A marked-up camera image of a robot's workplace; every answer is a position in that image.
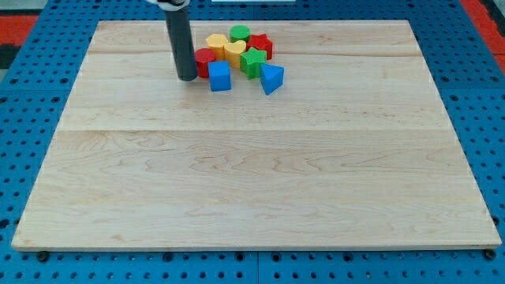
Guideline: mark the red star block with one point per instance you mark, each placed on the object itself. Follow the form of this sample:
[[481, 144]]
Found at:
[[261, 42]]

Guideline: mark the light wooden board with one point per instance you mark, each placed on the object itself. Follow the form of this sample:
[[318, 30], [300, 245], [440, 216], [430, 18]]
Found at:
[[355, 151]]

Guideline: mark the green star block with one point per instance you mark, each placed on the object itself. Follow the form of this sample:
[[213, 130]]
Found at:
[[250, 62]]

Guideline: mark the yellow heart block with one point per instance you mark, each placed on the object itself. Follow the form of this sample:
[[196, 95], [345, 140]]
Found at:
[[233, 51]]

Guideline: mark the yellow hexagon block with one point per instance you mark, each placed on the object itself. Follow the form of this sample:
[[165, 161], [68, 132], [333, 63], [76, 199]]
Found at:
[[216, 42]]

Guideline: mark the blue cube block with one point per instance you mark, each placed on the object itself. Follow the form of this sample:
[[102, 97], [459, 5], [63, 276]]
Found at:
[[219, 76]]

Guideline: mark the green cylinder block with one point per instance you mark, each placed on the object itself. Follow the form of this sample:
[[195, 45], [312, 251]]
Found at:
[[239, 32]]

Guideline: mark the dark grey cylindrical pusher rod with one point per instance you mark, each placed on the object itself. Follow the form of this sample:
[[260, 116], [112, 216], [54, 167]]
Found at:
[[181, 41]]

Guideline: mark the blue triangle block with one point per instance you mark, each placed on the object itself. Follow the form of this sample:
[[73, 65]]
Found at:
[[271, 77]]

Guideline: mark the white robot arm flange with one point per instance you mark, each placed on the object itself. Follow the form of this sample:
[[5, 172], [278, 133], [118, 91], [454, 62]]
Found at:
[[170, 5]]

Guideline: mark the red cylinder block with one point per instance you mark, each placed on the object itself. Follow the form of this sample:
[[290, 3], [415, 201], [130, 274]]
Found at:
[[203, 57]]

